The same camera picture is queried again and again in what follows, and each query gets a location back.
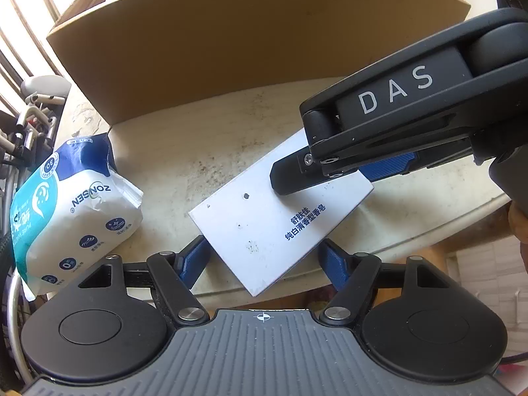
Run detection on white soap box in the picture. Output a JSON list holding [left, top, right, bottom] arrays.
[[188, 128, 375, 298]]

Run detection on metal window railing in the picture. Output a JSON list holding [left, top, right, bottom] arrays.
[[0, 0, 109, 118]]

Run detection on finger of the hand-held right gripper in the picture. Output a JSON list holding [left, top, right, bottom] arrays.
[[359, 150, 479, 183], [270, 146, 343, 196]]

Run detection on white blue wet wipes pack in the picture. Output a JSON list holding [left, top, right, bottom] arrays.
[[9, 133, 144, 295]]

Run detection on grey padded seat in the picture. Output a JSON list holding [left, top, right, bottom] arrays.
[[20, 75, 73, 104]]

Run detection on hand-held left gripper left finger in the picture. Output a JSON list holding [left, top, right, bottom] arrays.
[[53, 235, 212, 326]]

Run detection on black folded wheelchair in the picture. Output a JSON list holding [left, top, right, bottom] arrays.
[[0, 103, 60, 384]]

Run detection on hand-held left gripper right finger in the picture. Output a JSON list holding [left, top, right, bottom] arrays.
[[319, 239, 458, 326]]

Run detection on brown cardboard box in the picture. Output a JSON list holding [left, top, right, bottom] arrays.
[[46, 0, 472, 125]]

